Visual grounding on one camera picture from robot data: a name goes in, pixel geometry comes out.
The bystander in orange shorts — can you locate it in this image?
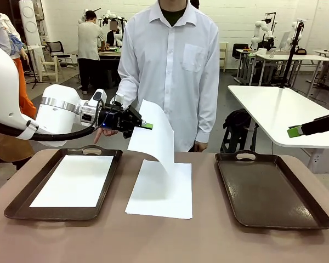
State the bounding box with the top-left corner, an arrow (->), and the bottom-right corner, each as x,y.
5,13 -> 38,118

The long white background table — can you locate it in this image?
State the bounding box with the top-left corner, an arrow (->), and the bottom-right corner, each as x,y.
256,53 -> 329,85

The black mesh office chair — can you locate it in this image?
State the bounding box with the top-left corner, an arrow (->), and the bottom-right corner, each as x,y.
45,41 -> 72,66

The person's left forearm white sleeve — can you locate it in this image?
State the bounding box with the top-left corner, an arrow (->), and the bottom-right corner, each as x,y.
194,95 -> 220,145

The person's right forearm white sleeve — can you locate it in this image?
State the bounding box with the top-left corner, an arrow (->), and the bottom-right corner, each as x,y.
116,73 -> 139,110

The black tripod stand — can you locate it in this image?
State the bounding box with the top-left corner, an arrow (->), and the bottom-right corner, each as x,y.
279,20 -> 305,89

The white A4 paper stack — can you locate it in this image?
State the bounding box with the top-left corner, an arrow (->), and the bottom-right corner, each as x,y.
124,159 -> 193,220

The black backpack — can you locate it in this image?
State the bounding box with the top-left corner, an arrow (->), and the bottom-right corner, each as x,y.
223,108 -> 253,131

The white A4 paper sheet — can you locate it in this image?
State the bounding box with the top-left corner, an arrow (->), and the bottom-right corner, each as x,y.
127,99 -> 177,179
29,155 -> 115,208

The seated person in black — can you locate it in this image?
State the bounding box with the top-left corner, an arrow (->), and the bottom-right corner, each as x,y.
105,21 -> 123,47

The bystander in grey striped top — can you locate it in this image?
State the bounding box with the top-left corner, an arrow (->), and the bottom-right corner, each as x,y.
0,10 -> 12,55

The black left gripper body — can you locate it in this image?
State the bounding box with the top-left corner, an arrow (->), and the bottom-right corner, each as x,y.
97,102 -> 143,133

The black robot arm cable hose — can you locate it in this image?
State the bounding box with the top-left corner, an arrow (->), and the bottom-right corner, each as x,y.
0,117 -> 99,142

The black stool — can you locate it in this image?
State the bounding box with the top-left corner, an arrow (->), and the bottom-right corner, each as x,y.
221,127 -> 260,153

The man in grey t-shirt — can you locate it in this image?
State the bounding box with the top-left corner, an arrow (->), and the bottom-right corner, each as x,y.
76,10 -> 106,95

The person's left hand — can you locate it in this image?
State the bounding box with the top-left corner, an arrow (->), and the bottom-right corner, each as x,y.
193,141 -> 208,153

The brown plastic serving tray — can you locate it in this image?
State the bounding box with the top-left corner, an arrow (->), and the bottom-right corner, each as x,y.
4,145 -> 123,222
214,150 -> 329,230

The black background chair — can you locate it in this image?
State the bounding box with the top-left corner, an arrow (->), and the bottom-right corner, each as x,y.
232,43 -> 249,60

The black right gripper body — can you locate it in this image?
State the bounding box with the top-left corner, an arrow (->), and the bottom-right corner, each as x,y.
303,111 -> 329,136

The white tower air conditioner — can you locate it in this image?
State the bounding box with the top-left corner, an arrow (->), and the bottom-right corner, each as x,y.
18,0 -> 42,47

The white wooden chair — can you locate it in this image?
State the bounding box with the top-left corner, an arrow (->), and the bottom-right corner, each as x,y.
40,54 -> 61,83

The person's right hand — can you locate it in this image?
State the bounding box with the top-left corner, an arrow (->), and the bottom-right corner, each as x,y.
93,128 -> 119,145

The person in white shirt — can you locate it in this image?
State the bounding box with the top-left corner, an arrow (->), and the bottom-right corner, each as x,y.
116,0 -> 220,153

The white desk with legs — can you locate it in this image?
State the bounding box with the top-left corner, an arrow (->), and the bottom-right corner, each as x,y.
227,84 -> 329,173

